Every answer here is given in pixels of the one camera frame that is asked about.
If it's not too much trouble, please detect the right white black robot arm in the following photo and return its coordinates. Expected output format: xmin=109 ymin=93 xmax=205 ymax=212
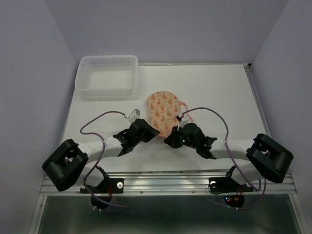
xmin=164 ymin=123 xmax=293 ymax=190

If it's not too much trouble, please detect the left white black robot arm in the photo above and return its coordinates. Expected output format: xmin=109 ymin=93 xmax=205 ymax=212
xmin=42 ymin=118 xmax=159 ymax=192

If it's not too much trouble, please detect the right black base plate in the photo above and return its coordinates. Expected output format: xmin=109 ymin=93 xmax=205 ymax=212
xmin=208 ymin=166 xmax=254 ymax=194

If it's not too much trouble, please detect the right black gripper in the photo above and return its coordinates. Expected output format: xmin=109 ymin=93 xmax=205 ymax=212
xmin=164 ymin=125 xmax=198 ymax=150

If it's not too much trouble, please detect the purple cable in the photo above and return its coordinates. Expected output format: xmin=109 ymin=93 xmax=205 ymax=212
xmin=79 ymin=111 xmax=128 ymax=213
xmin=182 ymin=106 xmax=266 ymax=212

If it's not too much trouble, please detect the aluminium front rail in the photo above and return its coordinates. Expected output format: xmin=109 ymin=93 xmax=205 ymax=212
xmin=39 ymin=171 xmax=297 ymax=196

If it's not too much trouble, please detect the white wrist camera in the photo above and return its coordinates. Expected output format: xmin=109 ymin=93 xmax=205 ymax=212
xmin=176 ymin=113 xmax=192 ymax=128
xmin=124 ymin=109 xmax=140 ymax=123

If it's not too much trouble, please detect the floral orange laundry bag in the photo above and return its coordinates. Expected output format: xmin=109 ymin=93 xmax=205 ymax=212
xmin=146 ymin=91 xmax=188 ymax=138

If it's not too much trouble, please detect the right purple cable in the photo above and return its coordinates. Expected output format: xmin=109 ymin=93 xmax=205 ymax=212
xmin=182 ymin=106 xmax=266 ymax=212

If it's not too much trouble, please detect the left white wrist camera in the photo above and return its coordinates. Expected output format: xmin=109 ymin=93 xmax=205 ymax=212
xmin=124 ymin=109 xmax=140 ymax=123

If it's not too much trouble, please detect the aluminium right side rail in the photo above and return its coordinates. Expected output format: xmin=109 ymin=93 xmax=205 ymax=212
xmin=245 ymin=63 xmax=283 ymax=171

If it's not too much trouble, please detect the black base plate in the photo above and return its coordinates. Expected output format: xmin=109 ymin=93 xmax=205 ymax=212
xmin=208 ymin=166 xmax=254 ymax=194
xmin=88 ymin=166 xmax=124 ymax=195

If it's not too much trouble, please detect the aluminium rail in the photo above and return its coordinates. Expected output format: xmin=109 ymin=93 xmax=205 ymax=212
xmin=39 ymin=171 xmax=297 ymax=196
xmin=245 ymin=63 xmax=283 ymax=171

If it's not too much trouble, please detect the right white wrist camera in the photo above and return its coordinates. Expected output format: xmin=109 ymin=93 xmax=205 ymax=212
xmin=176 ymin=113 xmax=192 ymax=128

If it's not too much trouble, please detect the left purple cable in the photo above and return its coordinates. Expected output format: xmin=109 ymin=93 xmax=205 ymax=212
xmin=79 ymin=111 xmax=128 ymax=213

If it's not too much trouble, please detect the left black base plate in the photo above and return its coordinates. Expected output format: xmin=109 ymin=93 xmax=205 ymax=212
xmin=88 ymin=166 xmax=124 ymax=195

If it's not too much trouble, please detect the white perforated plastic basket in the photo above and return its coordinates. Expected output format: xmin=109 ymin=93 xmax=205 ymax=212
xmin=74 ymin=55 xmax=139 ymax=101

